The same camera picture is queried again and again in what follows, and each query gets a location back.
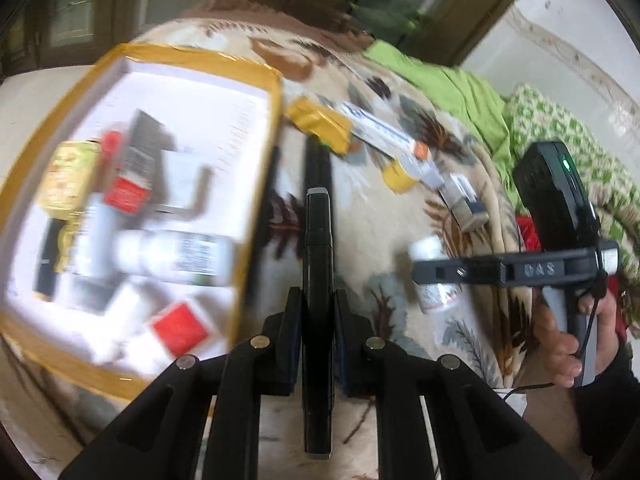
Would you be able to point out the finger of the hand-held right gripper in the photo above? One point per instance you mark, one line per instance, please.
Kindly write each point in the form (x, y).
(455, 270)

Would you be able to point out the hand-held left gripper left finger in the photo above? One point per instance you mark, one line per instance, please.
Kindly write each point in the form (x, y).
(287, 355)

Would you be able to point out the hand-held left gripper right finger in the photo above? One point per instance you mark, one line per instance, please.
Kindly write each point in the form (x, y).
(352, 355)

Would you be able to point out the white pill bottle red label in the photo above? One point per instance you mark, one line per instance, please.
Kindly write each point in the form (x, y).
(427, 247)

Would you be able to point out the blue white medicine box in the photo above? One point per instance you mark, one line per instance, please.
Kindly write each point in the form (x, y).
(465, 205)

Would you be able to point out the black marker grey cap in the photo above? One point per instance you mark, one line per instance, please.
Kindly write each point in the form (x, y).
(317, 270)

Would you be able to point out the yellow round tin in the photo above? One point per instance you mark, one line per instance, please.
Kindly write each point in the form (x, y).
(398, 177)

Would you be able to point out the red square packet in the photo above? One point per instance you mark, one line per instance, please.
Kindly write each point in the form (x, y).
(180, 327)

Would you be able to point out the black marker green cap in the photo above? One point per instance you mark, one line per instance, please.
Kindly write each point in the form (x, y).
(316, 170)

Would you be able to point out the grey red small box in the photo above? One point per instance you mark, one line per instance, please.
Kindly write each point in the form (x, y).
(132, 170)

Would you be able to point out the yellow-rimmed white box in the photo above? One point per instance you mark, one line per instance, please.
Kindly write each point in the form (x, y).
(200, 110)

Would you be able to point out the person's right forearm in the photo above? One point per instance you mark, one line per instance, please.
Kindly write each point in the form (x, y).
(605, 410)

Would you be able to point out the person's right hand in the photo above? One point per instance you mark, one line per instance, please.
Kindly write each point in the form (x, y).
(557, 350)

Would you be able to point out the leaf printed blanket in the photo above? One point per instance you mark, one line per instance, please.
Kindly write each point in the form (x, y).
(380, 240)

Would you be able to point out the large white bottle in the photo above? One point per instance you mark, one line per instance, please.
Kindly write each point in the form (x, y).
(170, 257)

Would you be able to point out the white blue toothpaste box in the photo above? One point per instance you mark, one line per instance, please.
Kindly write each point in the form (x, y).
(380, 130)

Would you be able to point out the small white bottle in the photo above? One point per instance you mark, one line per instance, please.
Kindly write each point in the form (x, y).
(122, 310)

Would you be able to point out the gold foil packet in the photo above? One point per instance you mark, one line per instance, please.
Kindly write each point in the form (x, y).
(320, 122)

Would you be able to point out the white grey bottle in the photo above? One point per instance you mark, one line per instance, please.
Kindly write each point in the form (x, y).
(100, 230)

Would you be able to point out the wooden glass door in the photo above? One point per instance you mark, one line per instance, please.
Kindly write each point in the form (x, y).
(425, 5)

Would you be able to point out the dark wooden window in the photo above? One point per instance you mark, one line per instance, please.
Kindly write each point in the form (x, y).
(70, 15)

